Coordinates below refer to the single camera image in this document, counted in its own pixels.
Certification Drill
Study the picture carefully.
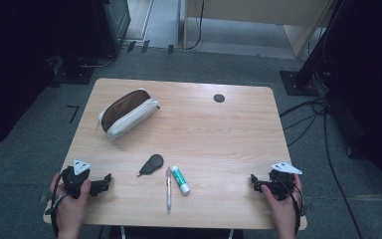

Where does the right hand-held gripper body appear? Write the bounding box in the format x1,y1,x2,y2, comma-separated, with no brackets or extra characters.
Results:
261,161,303,202

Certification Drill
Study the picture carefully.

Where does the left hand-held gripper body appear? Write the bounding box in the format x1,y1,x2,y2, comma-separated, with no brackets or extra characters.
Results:
61,158,101,200

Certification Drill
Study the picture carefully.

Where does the black correction tape dispenser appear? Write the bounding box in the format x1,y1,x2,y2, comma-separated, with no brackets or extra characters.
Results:
136,153,165,178

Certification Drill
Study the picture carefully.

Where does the silver mechanical pencil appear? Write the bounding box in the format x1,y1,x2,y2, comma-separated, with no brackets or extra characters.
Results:
165,166,173,215

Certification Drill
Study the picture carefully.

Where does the white and brown pencil case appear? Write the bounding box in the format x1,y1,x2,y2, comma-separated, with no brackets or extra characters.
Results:
96,88,161,141

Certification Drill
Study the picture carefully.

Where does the green and white glue stick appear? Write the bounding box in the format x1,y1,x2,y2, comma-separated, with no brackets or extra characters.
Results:
170,165,192,197

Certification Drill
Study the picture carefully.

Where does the person's right hand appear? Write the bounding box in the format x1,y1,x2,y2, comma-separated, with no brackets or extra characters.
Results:
261,173,303,233

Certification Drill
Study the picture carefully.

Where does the person's left hand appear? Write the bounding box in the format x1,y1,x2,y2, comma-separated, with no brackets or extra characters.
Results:
49,172,93,234

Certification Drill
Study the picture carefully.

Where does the black stand with square base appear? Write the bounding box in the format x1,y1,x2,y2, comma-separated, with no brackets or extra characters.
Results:
280,0,347,98

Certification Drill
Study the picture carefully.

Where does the black flat stand base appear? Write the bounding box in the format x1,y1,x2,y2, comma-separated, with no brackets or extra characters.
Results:
52,54,117,86

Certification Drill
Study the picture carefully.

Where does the dark curtain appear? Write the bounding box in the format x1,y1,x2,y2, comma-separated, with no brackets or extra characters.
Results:
0,0,96,156
321,0,382,203

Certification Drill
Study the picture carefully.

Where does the black cabinet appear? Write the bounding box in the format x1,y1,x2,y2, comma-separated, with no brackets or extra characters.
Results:
92,0,132,60

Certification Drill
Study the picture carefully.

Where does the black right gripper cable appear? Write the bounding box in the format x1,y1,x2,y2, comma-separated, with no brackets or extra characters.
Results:
277,175,307,235

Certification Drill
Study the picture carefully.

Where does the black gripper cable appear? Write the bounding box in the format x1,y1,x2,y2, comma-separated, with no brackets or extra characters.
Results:
44,167,73,239
277,175,307,235

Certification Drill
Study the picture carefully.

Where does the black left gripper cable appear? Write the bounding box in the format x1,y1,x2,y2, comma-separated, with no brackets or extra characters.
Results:
44,167,73,239

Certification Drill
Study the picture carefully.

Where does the long black floor cable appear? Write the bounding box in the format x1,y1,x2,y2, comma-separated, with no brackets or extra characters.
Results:
322,109,357,239

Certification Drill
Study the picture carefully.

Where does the bundle of black floor cables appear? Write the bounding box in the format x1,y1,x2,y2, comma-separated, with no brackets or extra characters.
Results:
279,96,331,147

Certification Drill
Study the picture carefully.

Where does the black hanging cable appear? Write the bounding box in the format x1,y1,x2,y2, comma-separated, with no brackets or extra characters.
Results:
183,0,206,51

